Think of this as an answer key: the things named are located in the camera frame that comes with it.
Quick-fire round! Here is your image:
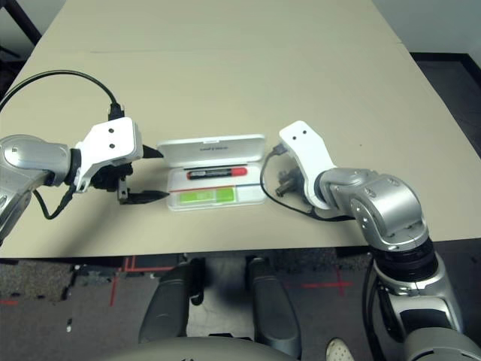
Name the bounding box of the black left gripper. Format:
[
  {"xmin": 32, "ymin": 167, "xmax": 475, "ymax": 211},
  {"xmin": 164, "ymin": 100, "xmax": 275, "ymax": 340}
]
[{"xmin": 92, "ymin": 145, "xmax": 169, "ymax": 206}]

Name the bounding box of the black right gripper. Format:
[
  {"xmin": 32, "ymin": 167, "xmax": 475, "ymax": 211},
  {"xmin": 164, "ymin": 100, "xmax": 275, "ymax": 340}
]
[{"xmin": 275, "ymin": 168, "xmax": 307, "ymax": 198}]

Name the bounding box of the green highlighter pen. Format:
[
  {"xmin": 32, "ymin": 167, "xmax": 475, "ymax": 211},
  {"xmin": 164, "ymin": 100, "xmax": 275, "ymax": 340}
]
[{"xmin": 178, "ymin": 187, "xmax": 237, "ymax": 206}]

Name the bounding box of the white plastic pencil case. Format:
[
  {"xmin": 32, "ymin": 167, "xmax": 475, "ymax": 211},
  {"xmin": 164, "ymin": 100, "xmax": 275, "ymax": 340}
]
[{"xmin": 156, "ymin": 134, "xmax": 267, "ymax": 212}]

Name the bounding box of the red marker with black cap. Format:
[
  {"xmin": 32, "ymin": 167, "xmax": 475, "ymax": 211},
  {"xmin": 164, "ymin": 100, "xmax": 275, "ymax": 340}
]
[{"xmin": 186, "ymin": 167, "xmax": 248, "ymax": 181}]

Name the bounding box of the dark table underframe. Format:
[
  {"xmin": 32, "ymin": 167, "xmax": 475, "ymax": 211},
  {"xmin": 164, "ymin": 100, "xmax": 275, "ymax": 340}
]
[{"xmin": 180, "ymin": 252, "xmax": 377, "ymax": 264}]

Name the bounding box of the dark grey right robot leg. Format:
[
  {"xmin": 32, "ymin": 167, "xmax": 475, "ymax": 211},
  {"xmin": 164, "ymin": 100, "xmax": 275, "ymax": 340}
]
[{"xmin": 246, "ymin": 257, "xmax": 303, "ymax": 358}]

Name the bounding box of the dark grey robot leg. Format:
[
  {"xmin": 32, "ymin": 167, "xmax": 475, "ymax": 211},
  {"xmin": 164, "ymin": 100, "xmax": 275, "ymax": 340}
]
[
  {"xmin": 138, "ymin": 262, "xmax": 206, "ymax": 345},
  {"xmin": 246, "ymin": 257, "xmax": 303, "ymax": 358}
]

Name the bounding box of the dark grey left robot leg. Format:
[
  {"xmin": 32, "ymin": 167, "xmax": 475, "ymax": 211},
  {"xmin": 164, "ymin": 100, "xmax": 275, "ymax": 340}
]
[{"xmin": 138, "ymin": 262, "xmax": 206, "ymax": 345}]

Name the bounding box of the white bystander shoe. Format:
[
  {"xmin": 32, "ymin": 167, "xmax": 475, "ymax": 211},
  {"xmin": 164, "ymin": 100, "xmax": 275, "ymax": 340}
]
[{"xmin": 325, "ymin": 337, "xmax": 356, "ymax": 361}]

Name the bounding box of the grey robot torso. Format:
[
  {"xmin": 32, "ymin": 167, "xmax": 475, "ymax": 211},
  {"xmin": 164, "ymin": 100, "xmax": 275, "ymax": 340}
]
[{"xmin": 123, "ymin": 336, "xmax": 298, "ymax": 361}]

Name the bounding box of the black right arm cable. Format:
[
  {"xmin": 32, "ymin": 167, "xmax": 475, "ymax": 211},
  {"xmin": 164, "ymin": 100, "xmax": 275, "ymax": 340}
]
[{"xmin": 259, "ymin": 144, "xmax": 352, "ymax": 223}]

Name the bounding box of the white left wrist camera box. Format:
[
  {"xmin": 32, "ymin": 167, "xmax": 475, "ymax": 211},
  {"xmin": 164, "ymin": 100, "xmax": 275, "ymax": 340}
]
[{"xmin": 73, "ymin": 117, "xmax": 144, "ymax": 193}]

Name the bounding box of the thick black left camera cable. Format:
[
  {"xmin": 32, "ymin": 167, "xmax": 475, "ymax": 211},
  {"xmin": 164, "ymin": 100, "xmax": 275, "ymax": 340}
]
[{"xmin": 0, "ymin": 70, "xmax": 126, "ymax": 121}]

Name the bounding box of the thin black left gripper cable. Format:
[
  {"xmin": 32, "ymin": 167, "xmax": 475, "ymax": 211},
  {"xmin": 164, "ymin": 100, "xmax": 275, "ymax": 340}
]
[{"xmin": 33, "ymin": 186, "xmax": 76, "ymax": 221}]

